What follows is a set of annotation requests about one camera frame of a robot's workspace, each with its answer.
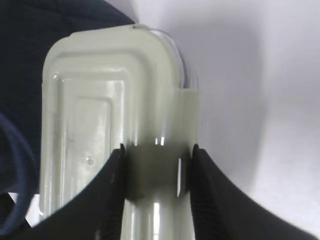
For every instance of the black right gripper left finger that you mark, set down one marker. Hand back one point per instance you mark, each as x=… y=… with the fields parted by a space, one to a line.
x=94 y=214

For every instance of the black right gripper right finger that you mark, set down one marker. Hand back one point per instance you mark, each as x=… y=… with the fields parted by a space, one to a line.
x=221 y=211

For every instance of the green lid glass container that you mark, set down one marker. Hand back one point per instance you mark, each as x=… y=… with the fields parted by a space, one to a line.
x=120 y=86

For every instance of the dark blue lunch bag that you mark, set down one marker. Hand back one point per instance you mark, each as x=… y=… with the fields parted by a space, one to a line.
x=28 y=29

